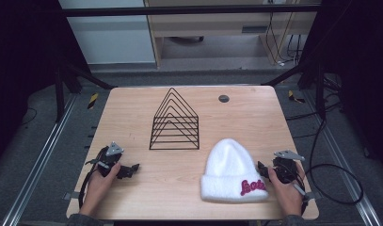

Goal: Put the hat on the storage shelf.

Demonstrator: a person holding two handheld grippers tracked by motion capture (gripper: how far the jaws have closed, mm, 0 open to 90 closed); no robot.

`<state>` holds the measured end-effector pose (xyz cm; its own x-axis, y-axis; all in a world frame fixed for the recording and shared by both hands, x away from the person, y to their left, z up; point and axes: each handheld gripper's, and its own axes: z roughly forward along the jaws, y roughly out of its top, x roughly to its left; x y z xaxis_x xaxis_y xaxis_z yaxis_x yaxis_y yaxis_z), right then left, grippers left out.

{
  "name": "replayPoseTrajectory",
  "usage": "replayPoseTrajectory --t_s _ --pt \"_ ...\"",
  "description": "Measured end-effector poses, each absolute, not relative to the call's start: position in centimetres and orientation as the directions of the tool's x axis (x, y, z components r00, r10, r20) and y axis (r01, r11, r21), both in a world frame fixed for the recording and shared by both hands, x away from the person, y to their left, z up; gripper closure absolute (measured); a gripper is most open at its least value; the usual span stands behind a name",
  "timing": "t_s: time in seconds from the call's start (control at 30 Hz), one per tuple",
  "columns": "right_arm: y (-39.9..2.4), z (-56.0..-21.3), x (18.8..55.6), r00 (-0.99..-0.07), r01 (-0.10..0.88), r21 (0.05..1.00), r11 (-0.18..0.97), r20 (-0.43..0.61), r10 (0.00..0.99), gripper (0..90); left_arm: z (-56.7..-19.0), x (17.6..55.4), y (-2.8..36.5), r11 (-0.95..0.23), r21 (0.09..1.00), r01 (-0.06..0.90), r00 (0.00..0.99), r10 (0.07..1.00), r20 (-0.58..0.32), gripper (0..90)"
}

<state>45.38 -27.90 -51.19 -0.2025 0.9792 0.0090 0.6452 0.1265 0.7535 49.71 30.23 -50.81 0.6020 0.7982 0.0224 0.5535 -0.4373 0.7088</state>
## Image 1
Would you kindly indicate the person's left hand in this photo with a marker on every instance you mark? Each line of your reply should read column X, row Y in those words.
column 98, row 191

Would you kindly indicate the light wooden desk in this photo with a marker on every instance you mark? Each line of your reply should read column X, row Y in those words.
column 211, row 25

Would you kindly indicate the white cabinet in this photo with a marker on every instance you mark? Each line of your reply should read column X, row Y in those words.
column 110, row 40

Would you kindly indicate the yellow black striped tape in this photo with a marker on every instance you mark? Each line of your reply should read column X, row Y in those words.
column 92, row 101
column 294, row 97

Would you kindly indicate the black metal stand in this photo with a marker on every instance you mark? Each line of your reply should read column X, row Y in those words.
column 59, row 94
column 320, row 94

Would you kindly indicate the aluminium floor rail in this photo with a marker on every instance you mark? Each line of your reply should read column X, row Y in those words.
column 346, row 175
column 38, row 160

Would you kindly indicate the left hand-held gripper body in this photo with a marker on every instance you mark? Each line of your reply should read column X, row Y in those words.
column 112, row 158

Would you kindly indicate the person's right hand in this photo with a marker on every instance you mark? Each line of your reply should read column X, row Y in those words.
column 288, row 194

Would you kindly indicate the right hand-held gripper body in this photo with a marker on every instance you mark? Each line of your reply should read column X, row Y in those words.
column 284, row 169

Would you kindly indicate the black horizontal frame bar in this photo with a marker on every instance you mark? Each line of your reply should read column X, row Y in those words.
column 179, row 10

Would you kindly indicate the grey round table grommet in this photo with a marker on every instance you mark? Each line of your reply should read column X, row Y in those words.
column 223, row 99

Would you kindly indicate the black curtain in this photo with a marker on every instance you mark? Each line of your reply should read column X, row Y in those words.
column 23, row 62
column 361, row 62

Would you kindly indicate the white knit beanie hat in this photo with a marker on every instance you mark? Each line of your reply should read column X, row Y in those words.
column 231, row 175

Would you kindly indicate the grey metal table bracket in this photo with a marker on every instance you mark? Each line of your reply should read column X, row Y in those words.
column 313, row 196
column 70, row 196

